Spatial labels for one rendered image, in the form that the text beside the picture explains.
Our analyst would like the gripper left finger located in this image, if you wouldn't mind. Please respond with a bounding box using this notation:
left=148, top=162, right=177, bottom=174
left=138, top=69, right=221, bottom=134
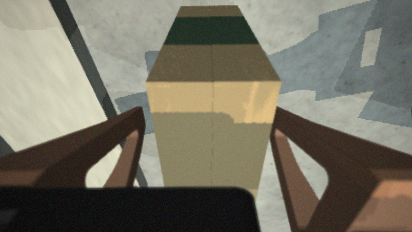
left=0, top=106, right=146, bottom=188

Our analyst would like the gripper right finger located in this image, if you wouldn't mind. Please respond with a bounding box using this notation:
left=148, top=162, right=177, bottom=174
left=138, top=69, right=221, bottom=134
left=269, top=106, right=412, bottom=232

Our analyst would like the shallow grey rectangular tray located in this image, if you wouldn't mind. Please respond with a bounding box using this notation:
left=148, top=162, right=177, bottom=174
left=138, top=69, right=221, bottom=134
left=0, top=0, right=126, bottom=188

